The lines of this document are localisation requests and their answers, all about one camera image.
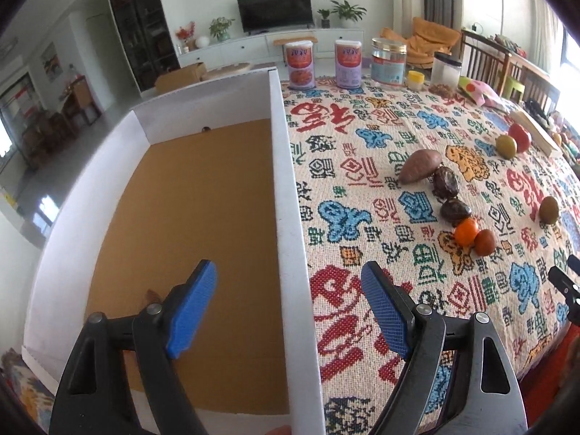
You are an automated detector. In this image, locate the brown-green round fruit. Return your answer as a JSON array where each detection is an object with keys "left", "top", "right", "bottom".
[{"left": 539, "top": 196, "right": 561, "bottom": 225}]

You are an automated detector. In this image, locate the green potted plant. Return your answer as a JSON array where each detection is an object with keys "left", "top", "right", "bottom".
[{"left": 209, "top": 17, "right": 235, "bottom": 42}]

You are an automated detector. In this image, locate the large leafy potted plant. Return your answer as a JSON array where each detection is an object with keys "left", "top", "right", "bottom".
[{"left": 331, "top": 0, "right": 367, "bottom": 29}]

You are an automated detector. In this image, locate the purple sweet potato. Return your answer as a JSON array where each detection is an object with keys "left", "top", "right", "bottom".
[{"left": 398, "top": 149, "right": 442, "bottom": 185}]

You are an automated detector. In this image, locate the patterned rug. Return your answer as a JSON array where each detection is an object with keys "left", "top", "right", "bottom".
[{"left": 0, "top": 349, "right": 50, "bottom": 431}]

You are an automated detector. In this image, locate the green plastic chair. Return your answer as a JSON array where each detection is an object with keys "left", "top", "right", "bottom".
[{"left": 503, "top": 76, "right": 526, "bottom": 100}]

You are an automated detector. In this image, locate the red apple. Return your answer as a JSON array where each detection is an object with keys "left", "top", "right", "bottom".
[{"left": 508, "top": 123, "right": 532, "bottom": 154}]

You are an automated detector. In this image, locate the brown wooden dining chair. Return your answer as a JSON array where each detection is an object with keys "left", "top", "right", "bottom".
[{"left": 61, "top": 75, "right": 101, "bottom": 125}]

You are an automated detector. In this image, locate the black television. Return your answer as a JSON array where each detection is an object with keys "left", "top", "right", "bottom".
[{"left": 237, "top": 0, "right": 314, "bottom": 34}]

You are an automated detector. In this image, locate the clear container with black lid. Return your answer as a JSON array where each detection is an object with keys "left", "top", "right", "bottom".
[{"left": 428, "top": 53, "right": 463, "bottom": 96}]

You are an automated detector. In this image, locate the small reddish-brown fruit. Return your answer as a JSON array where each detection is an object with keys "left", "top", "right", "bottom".
[{"left": 473, "top": 229, "right": 498, "bottom": 255}]

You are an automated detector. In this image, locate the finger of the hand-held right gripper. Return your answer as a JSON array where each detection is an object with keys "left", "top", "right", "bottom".
[{"left": 547, "top": 254, "right": 580, "bottom": 327}]

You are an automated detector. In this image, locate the dark display cabinet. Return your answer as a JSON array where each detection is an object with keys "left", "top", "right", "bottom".
[{"left": 105, "top": 0, "right": 179, "bottom": 92}]

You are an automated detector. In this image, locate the brown cardboard box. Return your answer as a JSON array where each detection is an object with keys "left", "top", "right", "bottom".
[{"left": 155, "top": 62, "right": 208, "bottom": 94}]

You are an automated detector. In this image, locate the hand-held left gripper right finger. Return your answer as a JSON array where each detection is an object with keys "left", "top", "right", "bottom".
[{"left": 360, "top": 260, "right": 529, "bottom": 435}]

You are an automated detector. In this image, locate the white cardboard box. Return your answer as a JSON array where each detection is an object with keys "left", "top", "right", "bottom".
[{"left": 20, "top": 67, "right": 324, "bottom": 435}]

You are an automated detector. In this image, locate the small wooden stool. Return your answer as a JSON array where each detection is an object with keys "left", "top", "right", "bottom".
[{"left": 273, "top": 35, "right": 318, "bottom": 55}]

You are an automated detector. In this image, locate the clear jar with gold lid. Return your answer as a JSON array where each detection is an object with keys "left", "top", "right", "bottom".
[{"left": 370, "top": 37, "right": 407, "bottom": 86}]

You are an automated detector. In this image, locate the dark wrinkled passion fruit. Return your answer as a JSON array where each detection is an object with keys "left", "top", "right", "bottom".
[
  {"left": 440, "top": 199, "right": 472, "bottom": 227},
  {"left": 432, "top": 166, "right": 460, "bottom": 200}
]

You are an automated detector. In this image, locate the purple and orange can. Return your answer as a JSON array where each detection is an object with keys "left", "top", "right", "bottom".
[
  {"left": 283, "top": 41, "right": 315, "bottom": 90},
  {"left": 334, "top": 40, "right": 363, "bottom": 88}
]

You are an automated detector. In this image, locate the red flower plant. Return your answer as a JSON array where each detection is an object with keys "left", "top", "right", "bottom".
[{"left": 174, "top": 22, "right": 196, "bottom": 53}]

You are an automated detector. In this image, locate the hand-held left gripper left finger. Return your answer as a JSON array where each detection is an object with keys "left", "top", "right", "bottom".
[{"left": 50, "top": 259, "right": 218, "bottom": 435}]

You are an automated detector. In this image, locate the framed wall picture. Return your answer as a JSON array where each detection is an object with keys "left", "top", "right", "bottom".
[{"left": 41, "top": 42, "right": 63, "bottom": 78}]

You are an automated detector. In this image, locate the orange tangerine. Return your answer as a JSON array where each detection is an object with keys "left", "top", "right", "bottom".
[{"left": 453, "top": 218, "right": 480, "bottom": 248}]

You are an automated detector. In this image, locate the printed woven tablecloth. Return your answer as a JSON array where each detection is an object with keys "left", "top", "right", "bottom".
[{"left": 281, "top": 75, "right": 580, "bottom": 435}]

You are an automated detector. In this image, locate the orange lounge chair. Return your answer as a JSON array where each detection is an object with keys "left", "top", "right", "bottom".
[{"left": 380, "top": 17, "right": 462, "bottom": 70}]

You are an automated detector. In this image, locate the flat wooden board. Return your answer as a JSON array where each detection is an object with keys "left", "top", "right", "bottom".
[{"left": 512, "top": 109, "right": 563, "bottom": 157}]

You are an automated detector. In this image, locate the colourful snack bag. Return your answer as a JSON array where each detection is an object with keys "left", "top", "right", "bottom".
[{"left": 457, "top": 76, "right": 517, "bottom": 112}]

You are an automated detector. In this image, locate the green round fruit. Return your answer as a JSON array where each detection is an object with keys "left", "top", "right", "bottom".
[{"left": 496, "top": 134, "right": 518, "bottom": 160}]

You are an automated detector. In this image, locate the wooden slatted chair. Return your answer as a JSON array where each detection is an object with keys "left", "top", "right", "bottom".
[{"left": 461, "top": 29, "right": 558, "bottom": 100}]

